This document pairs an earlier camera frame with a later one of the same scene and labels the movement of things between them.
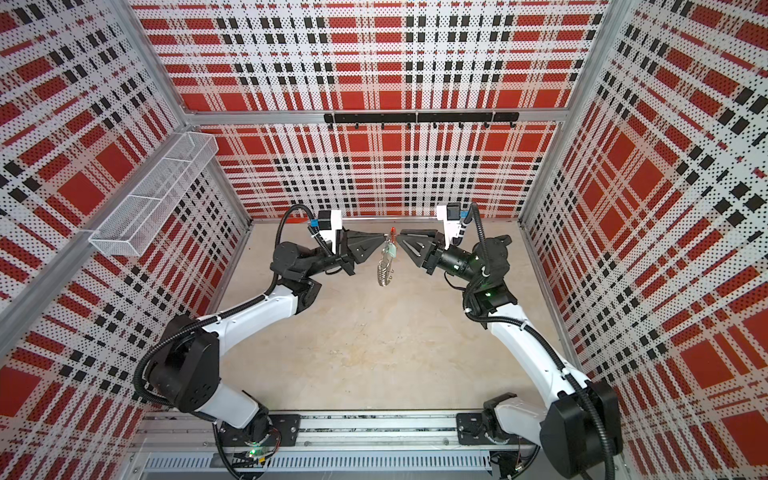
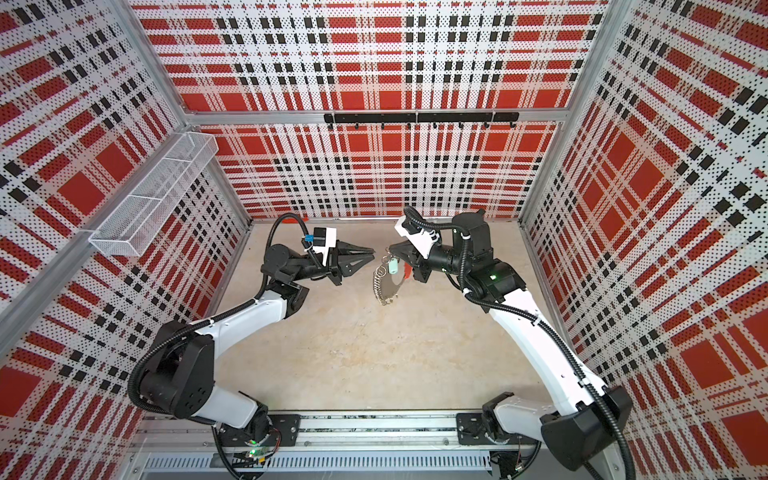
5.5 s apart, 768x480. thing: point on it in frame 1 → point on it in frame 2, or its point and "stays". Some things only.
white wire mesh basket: (129, 230) stays
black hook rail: (434, 118) stays
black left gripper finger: (353, 237) → (342, 247)
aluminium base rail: (332, 447) stays
